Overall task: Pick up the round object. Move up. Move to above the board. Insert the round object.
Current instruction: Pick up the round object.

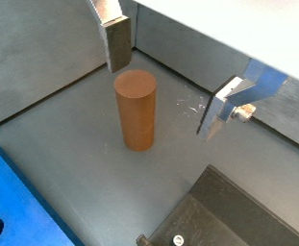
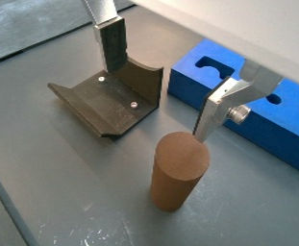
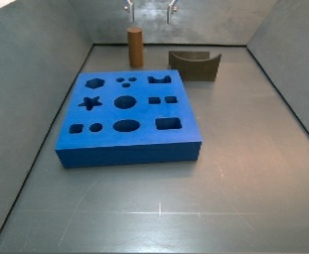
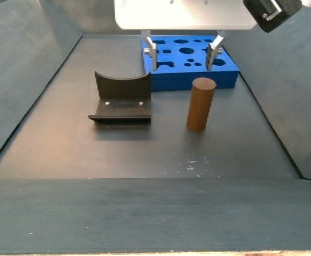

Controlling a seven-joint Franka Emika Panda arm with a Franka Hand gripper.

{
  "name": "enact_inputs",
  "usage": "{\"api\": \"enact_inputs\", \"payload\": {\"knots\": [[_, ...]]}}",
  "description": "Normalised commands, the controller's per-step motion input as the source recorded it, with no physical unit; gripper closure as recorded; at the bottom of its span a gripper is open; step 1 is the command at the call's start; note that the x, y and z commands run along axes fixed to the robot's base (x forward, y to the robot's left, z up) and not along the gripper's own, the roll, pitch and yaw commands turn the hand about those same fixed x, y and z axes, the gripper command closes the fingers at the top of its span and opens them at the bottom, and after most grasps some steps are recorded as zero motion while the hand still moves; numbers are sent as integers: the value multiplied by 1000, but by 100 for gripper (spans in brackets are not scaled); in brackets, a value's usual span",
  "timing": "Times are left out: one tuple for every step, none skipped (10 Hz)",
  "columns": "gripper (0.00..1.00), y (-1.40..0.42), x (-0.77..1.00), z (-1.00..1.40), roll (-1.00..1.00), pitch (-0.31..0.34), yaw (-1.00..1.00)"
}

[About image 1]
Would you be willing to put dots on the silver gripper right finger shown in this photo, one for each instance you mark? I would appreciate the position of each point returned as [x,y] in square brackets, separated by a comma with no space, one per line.
[232,99]

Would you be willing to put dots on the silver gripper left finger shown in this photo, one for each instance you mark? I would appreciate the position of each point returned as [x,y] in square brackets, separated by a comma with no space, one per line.
[115,32]

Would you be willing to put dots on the brown round cylinder peg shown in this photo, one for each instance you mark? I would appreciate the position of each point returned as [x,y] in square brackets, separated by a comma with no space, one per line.
[135,87]

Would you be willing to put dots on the blue shape sorting board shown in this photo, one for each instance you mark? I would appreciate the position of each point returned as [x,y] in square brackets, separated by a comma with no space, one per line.
[29,223]

